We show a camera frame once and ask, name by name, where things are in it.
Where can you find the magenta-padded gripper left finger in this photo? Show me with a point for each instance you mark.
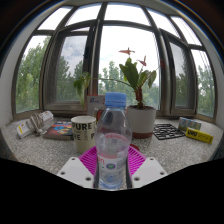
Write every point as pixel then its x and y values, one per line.
pixel 75 168

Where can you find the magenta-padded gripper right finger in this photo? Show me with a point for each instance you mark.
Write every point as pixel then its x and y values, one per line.
pixel 148 168

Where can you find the clear blue-capped water bottle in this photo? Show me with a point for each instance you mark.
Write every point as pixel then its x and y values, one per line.
pixel 113 140

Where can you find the cream mug with black lettering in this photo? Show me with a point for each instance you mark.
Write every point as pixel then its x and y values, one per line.
pixel 81 133

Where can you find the colourful dark book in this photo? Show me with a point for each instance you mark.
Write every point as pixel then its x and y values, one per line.
pixel 60 130

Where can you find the black plastic grid trivet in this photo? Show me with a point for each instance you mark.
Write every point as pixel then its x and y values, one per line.
pixel 167 131

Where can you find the potted plant in white pot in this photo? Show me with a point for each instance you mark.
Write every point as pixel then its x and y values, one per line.
pixel 141 121

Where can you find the blue and green small box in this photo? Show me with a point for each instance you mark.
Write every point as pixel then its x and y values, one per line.
pixel 189 124

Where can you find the yellow rectangular box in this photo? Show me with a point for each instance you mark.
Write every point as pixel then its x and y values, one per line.
pixel 199 135

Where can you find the white and red filament box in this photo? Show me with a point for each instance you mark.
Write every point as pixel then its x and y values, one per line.
pixel 93 105

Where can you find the large dark-framed window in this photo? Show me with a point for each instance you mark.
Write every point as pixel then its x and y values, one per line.
pixel 94 50

